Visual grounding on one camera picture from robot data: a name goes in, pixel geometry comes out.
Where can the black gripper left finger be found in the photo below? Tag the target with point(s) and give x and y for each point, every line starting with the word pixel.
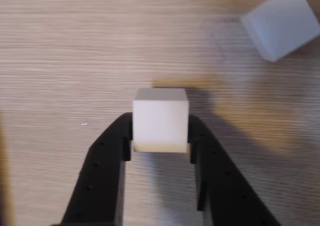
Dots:
pixel 100 181

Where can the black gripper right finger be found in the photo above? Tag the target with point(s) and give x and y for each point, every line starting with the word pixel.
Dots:
pixel 225 191

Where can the white cube block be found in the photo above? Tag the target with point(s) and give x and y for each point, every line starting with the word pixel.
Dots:
pixel 160 121
pixel 282 23

